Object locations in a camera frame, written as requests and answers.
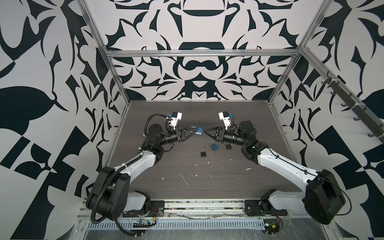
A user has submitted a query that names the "blue padlock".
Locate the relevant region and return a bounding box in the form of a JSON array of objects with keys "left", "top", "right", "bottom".
[
  {"left": 193, "top": 127, "right": 204, "bottom": 136},
  {"left": 210, "top": 141, "right": 219, "bottom": 151}
]

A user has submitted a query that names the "black padlock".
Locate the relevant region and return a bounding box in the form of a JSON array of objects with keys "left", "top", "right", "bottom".
[{"left": 200, "top": 148, "right": 207, "bottom": 158}]

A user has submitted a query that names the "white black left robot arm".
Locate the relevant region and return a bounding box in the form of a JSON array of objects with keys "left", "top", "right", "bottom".
[{"left": 86, "top": 124, "right": 199, "bottom": 224}]

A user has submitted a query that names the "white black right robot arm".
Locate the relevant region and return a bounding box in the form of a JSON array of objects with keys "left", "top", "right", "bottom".
[{"left": 203, "top": 121, "right": 349, "bottom": 225}]

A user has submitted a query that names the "left green circuit board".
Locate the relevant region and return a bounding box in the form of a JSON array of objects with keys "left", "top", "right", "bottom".
[{"left": 133, "top": 218, "right": 157, "bottom": 228}]

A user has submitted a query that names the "green circuit board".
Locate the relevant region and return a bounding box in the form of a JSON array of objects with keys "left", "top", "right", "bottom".
[
  {"left": 263, "top": 222, "right": 282, "bottom": 235},
  {"left": 133, "top": 218, "right": 157, "bottom": 228}
]

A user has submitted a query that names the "right green circuit board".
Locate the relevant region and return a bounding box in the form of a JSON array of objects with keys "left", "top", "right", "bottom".
[{"left": 263, "top": 222, "right": 282, "bottom": 235}]

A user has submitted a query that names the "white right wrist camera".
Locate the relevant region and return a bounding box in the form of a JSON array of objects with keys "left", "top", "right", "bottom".
[{"left": 219, "top": 111, "right": 233, "bottom": 130}]

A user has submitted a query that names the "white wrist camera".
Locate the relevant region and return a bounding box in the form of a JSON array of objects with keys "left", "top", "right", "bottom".
[
  {"left": 166, "top": 112, "right": 183, "bottom": 131},
  {"left": 219, "top": 111, "right": 233, "bottom": 130}
]

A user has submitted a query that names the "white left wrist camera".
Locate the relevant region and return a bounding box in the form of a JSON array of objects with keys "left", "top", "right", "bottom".
[{"left": 166, "top": 112, "right": 183, "bottom": 131}]

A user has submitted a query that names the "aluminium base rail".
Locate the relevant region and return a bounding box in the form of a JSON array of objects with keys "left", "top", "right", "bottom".
[{"left": 96, "top": 195, "right": 309, "bottom": 221}]

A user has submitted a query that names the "white slotted cable duct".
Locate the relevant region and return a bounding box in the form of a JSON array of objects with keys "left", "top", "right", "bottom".
[{"left": 87, "top": 219, "right": 265, "bottom": 231}]

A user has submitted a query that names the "grey wall hook rail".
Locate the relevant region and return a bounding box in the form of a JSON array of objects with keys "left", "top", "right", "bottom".
[{"left": 321, "top": 71, "right": 384, "bottom": 144}]

